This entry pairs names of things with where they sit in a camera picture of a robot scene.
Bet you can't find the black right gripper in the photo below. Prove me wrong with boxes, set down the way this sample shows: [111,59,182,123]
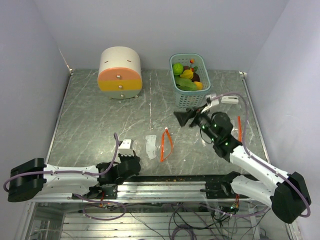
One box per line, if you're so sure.
[174,104,219,143]

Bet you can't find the green fake leafy vegetable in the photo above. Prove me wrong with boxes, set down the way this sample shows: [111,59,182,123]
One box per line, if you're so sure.
[174,76,198,91]

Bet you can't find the zip bag with fruit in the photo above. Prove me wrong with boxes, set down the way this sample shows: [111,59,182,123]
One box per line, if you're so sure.
[144,127,174,163]

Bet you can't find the orange fake fruit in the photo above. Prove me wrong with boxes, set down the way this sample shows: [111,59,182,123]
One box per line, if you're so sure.
[193,81,203,91]

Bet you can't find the light blue plastic basket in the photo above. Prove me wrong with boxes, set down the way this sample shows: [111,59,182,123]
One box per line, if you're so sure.
[169,53,212,108]

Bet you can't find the green fake fruit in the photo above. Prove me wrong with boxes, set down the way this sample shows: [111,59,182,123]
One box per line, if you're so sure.
[172,62,184,76]

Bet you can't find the red fake cherries with leaves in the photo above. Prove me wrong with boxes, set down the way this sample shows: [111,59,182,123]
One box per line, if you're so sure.
[189,58,198,73]

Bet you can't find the zip bag with fake food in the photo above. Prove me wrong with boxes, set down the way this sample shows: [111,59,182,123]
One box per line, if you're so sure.
[199,115,243,146]

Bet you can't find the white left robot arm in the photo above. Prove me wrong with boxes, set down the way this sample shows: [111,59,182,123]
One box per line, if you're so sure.
[3,154,141,203]

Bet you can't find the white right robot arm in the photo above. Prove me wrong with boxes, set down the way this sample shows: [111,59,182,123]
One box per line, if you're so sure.
[173,109,312,224]

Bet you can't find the small white device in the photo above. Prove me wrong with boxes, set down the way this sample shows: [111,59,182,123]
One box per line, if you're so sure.
[220,95,239,105]

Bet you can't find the round three-drawer cabinet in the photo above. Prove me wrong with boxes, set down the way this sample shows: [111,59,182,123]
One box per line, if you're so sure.
[97,46,143,100]

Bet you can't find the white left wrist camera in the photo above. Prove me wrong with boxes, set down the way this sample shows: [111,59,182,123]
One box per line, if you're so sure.
[118,139,134,157]

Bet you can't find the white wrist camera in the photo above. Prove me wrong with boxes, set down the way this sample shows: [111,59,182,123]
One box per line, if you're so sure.
[118,139,134,157]
[201,93,219,113]

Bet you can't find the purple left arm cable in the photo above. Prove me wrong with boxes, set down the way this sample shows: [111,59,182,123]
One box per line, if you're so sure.
[2,132,120,193]

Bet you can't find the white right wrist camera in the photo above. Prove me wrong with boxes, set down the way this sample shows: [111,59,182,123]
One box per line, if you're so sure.
[201,93,219,113]

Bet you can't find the aluminium frame rail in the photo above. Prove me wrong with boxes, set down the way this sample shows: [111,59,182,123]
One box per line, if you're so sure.
[27,178,288,203]

